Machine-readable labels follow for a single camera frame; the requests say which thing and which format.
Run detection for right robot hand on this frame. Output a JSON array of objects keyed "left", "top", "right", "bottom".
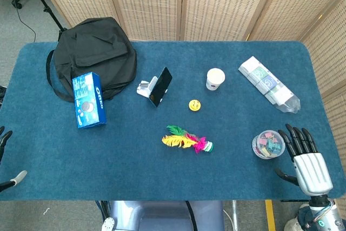
[{"left": 274, "top": 123, "right": 334, "bottom": 196}]

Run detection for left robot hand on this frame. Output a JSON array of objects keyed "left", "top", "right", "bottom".
[{"left": 0, "top": 126, "right": 28, "bottom": 193}]

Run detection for colourful feather shuttlecock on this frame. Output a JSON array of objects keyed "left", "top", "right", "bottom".
[{"left": 161, "top": 124, "right": 214, "bottom": 155}]

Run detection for smartphone on white stand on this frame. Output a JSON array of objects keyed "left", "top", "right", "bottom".
[{"left": 136, "top": 76, "right": 171, "bottom": 104}]

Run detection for clear jar of binder clips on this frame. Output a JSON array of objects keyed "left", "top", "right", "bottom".
[{"left": 251, "top": 130, "right": 286, "bottom": 159}]

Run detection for yellow floor tape strip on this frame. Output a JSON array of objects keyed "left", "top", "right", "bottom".
[{"left": 264, "top": 200, "right": 276, "bottom": 231}]

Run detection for blue Oreo cookie box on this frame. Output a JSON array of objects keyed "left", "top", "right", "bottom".
[{"left": 71, "top": 71, "right": 108, "bottom": 130}]

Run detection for white box at edge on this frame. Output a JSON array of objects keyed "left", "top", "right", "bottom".
[{"left": 237, "top": 55, "right": 302, "bottom": 115}]

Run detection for black backpack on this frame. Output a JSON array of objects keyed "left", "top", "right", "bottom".
[{"left": 45, "top": 16, "right": 138, "bottom": 103}]

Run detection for white floral paper cup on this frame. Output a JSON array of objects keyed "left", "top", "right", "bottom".
[{"left": 205, "top": 68, "right": 226, "bottom": 91}]

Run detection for yellow smiley round badge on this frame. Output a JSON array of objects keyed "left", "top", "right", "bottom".
[{"left": 188, "top": 99, "right": 202, "bottom": 112}]

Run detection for blue table mat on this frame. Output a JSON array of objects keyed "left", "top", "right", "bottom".
[{"left": 0, "top": 41, "right": 340, "bottom": 202}]

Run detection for grey robot torso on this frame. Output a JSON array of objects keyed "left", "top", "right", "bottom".
[{"left": 101, "top": 200, "right": 225, "bottom": 231}]

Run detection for black smartphone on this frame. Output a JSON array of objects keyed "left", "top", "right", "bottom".
[{"left": 149, "top": 66, "right": 173, "bottom": 108}]

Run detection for thin black floor cable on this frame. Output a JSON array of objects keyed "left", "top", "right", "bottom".
[{"left": 10, "top": 0, "right": 37, "bottom": 41}]

